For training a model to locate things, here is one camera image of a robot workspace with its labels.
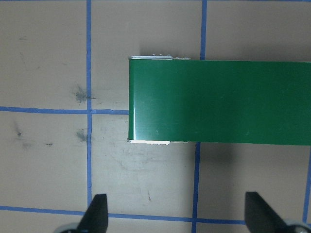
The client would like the green belt conveyor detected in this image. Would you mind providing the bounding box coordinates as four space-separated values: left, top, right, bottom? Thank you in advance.
126 53 311 146

